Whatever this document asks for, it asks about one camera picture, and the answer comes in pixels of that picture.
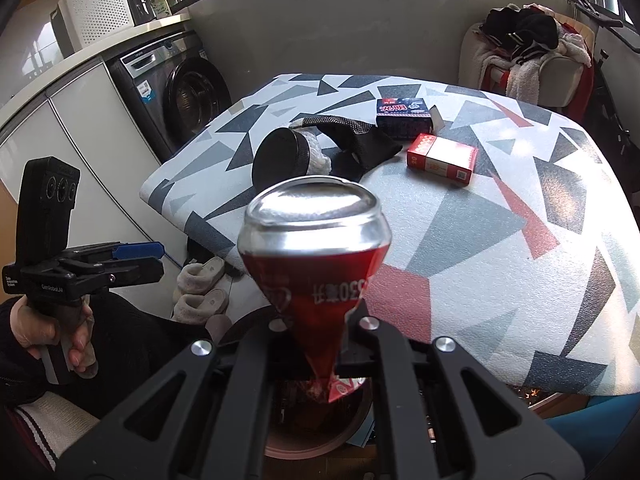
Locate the beige chair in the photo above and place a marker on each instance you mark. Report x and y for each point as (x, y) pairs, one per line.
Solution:
(555, 75)

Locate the black exercise bike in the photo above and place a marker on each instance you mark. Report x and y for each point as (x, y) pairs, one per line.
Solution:
(607, 22)

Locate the black mesh pouch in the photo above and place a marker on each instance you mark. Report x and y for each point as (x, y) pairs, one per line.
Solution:
(360, 145)

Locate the dark brown trash bin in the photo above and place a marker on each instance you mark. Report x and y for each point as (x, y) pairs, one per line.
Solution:
(300, 425)

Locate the black round lidded jar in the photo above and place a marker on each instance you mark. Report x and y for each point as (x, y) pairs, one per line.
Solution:
(280, 157)

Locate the crushed red soda can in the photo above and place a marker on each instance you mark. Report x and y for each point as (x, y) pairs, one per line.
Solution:
(310, 240)

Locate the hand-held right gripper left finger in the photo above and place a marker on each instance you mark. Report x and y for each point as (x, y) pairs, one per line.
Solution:
(260, 360)

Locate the white striped knit garment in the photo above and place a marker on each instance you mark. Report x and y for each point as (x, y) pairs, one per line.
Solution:
(45, 430)

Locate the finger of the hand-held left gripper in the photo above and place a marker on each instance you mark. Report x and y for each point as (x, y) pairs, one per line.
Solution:
(140, 250)
(135, 270)

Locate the white cabinet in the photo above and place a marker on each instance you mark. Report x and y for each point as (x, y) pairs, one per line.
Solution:
(75, 135)

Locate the white laundry basket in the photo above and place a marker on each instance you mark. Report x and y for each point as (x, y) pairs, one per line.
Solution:
(97, 10)

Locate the red cardboard box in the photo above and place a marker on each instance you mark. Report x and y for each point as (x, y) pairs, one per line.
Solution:
(442, 160)

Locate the geometric patterned tablecloth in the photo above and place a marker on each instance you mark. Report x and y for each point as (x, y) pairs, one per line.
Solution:
(500, 260)

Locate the beige slipper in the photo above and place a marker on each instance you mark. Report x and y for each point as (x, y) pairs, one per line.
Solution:
(200, 307)
(200, 275)

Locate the grey front-load washing machine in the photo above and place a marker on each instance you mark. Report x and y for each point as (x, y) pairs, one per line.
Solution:
(195, 90)

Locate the blue cardboard box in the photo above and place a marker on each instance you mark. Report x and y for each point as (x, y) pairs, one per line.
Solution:
(400, 120)

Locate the person's left hand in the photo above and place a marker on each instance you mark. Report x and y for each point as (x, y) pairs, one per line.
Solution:
(82, 340)

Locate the person's dark pants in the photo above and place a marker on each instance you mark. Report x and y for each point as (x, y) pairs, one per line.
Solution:
(150, 340)

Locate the pile of clothes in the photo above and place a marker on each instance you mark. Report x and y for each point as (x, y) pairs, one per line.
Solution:
(530, 35)

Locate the green soap bottle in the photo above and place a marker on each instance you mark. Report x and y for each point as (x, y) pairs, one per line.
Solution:
(161, 7)

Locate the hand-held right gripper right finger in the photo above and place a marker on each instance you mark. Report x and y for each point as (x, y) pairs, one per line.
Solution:
(395, 360)

